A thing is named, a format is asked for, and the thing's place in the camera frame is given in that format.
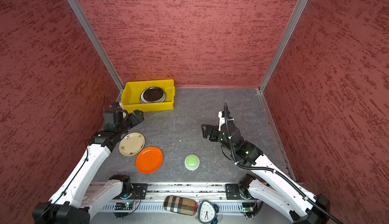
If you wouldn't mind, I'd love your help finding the white plate flower outline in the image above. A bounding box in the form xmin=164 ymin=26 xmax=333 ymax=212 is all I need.
xmin=140 ymin=87 xmax=166 ymax=104

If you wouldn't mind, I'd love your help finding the orange plate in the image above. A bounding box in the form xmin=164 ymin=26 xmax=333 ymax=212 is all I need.
xmin=136 ymin=147 xmax=164 ymax=174

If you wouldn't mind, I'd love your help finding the small black dish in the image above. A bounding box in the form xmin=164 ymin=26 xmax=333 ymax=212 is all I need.
xmin=143 ymin=87 xmax=165 ymax=102

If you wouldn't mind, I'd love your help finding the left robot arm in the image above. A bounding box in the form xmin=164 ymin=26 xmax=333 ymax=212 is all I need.
xmin=32 ymin=107 xmax=144 ymax=224

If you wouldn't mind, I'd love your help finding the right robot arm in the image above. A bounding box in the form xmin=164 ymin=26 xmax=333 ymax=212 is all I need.
xmin=201 ymin=124 xmax=330 ymax=224

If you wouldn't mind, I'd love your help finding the yellow plastic bin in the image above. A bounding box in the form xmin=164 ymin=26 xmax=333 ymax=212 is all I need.
xmin=121 ymin=79 xmax=175 ymax=113

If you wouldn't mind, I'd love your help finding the cream beige plate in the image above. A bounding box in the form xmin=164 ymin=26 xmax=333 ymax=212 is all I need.
xmin=119 ymin=133 xmax=145 ymax=156

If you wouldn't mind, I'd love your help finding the green push button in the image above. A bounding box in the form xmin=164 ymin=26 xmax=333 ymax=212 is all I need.
xmin=184 ymin=154 xmax=200 ymax=170

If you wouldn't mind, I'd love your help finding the white analog clock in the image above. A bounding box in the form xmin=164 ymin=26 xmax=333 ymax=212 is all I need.
xmin=197 ymin=200 xmax=219 ymax=224

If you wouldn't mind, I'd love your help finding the right controller board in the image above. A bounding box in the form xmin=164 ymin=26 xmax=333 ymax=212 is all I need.
xmin=241 ymin=202 xmax=257 ymax=214

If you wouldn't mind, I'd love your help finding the controller board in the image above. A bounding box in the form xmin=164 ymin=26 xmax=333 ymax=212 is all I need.
xmin=113 ymin=202 xmax=133 ymax=212
xmin=241 ymin=202 xmax=257 ymax=214

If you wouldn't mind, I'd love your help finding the left controller board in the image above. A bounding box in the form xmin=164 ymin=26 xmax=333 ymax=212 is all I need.
xmin=113 ymin=202 xmax=133 ymax=212

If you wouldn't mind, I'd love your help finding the plaid glasses case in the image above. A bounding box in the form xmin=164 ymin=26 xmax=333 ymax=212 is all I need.
xmin=163 ymin=195 xmax=198 ymax=216

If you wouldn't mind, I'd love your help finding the black corrugated cable conduit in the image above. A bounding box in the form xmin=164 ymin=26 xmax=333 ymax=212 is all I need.
xmin=223 ymin=103 xmax=344 ymax=224

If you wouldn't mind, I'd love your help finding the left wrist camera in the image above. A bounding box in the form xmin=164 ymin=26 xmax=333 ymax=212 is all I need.
xmin=103 ymin=102 xmax=128 ymax=132

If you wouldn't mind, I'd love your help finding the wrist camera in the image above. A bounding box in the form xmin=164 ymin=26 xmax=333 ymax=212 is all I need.
xmin=103 ymin=102 xmax=128 ymax=132
xmin=218 ymin=111 xmax=234 ymax=131

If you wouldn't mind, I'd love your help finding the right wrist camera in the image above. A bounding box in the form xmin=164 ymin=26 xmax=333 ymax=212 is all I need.
xmin=218 ymin=111 xmax=234 ymax=131

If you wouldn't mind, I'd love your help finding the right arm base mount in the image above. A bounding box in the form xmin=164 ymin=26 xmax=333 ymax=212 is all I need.
xmin=225 ymin=184 xmax=251 ymax=200

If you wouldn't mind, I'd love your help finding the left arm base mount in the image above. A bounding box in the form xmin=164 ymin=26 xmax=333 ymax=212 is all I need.
xmin=119 ymin=183 xmax=149 ymax=200

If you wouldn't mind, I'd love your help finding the aluminium mounting rail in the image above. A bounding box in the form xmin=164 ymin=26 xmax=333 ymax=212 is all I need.
xmin=62 ymin=181 xmax=309 ymax=203

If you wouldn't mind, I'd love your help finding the left aluminium corner post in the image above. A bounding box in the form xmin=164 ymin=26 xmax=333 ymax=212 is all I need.
xmin=67 ymin=0 xmax=125 ymax=92

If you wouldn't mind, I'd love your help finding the aluminium corner post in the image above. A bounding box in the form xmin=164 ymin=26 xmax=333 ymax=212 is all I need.
xmin=67 ymin=0 xmax=125 ymax=92
xmin=259 ymin=0 xmax=309 ymax=93

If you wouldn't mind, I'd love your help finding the right aluminium corner post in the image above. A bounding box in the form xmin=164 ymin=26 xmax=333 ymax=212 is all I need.
xmin=259 ymin=0 xmax=309 ymax=93

